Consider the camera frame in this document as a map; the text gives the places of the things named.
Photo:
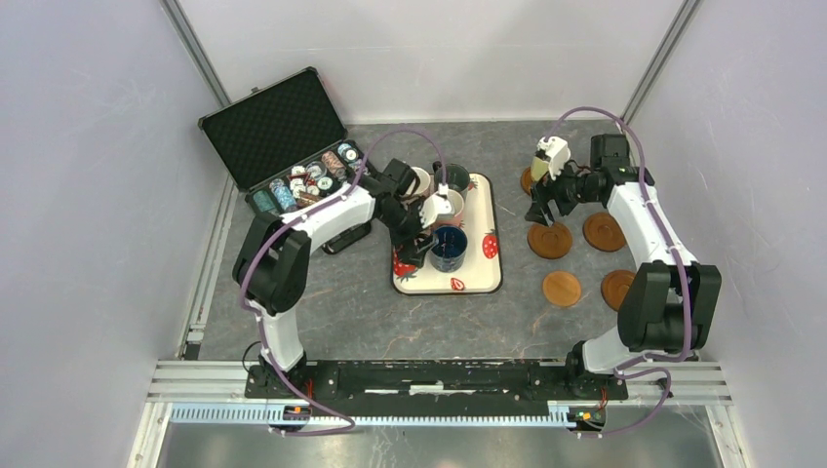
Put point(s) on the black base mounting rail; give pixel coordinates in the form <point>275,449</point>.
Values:
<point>423,388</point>

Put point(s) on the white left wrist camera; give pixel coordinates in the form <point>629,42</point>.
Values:
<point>437,208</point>

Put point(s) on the pink cup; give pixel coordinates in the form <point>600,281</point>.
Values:
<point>457,201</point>

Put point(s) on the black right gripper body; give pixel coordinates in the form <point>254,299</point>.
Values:
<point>569,189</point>

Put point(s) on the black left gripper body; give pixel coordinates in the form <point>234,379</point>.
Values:
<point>404,225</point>

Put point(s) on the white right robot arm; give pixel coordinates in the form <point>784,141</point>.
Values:
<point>668,310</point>

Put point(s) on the light brown wooden coaster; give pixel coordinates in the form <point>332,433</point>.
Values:
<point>561,288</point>

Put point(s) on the light green cup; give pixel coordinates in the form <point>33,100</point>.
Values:
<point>540,166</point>

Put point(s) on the dark green mug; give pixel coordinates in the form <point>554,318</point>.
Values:
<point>454,176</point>

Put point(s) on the dark brown wooden coaster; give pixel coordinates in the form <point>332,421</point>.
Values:
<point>602,232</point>
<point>615,287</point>
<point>550,242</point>
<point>526,181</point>

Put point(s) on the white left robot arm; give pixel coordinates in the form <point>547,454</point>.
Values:
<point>272,267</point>

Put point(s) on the dark blue mug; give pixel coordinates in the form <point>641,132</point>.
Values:
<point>448,253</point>

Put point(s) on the black poker chip case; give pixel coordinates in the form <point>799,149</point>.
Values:
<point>287,149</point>

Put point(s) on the pink mug with handle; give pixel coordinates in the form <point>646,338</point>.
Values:
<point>422,185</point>

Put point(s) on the strawberry pattern white tray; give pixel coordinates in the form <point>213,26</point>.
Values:
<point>481,271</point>

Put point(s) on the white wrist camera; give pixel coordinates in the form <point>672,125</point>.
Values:
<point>437,208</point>
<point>557,149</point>

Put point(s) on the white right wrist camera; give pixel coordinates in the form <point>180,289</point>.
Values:
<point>557,149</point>

